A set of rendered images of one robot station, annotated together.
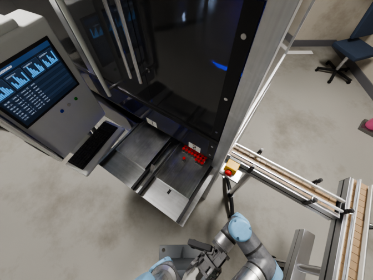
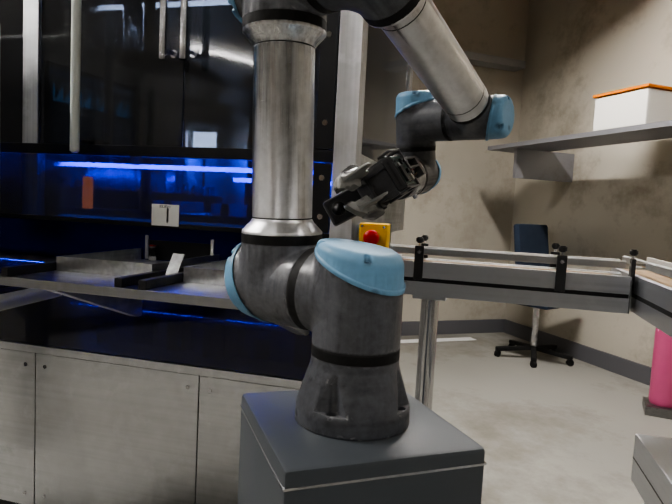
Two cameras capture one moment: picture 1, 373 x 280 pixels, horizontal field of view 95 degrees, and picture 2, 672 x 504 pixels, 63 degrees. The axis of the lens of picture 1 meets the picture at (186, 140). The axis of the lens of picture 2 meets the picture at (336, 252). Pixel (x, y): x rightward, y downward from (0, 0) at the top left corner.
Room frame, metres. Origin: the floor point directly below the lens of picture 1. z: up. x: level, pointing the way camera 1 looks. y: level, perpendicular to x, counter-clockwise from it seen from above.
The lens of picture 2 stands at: (-0.93, 0.28, 1.07)
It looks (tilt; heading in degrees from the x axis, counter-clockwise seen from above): 5 degrees down; 341
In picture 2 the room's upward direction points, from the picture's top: 3 degrees clockwise
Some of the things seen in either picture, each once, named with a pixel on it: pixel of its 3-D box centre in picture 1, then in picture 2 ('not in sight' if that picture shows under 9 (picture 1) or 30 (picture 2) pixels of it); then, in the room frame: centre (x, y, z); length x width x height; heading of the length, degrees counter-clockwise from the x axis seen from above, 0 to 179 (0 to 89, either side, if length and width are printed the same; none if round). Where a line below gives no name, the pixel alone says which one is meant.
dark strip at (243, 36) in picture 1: (221, 116); (327, 75); (0.44, -0.14, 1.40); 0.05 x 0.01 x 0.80; 57
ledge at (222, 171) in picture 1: (232, 169); not in sight; (0.41, -0.31, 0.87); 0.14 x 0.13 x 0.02; 147
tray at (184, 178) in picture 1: (186, 166); (265, 271); (0.42, 0.00, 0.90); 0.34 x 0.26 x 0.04; 147
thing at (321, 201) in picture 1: (280, 176); (487, 269); (0.35, -0.59, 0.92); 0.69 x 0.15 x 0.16; 57
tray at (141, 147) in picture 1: (146, 141); (145, 261); (0.61, 0.28, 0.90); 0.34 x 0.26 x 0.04; 147
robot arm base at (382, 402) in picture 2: not in sight; (353, 380); (-0.26, 0.02, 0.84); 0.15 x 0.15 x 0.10
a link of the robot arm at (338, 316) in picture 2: not in sight; (354, 292); (-0.26, 0.02, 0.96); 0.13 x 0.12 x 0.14; 34
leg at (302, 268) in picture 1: (293, 265); not in sight; (-0.15, -0.77, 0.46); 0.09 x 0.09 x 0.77; 57
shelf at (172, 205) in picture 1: (160, 163); (189, 280); (0.46, 0.18, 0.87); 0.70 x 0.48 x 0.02; 57
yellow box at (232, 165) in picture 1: (232, 166); (374, 237); (0.39, -0.27, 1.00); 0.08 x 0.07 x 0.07; 147
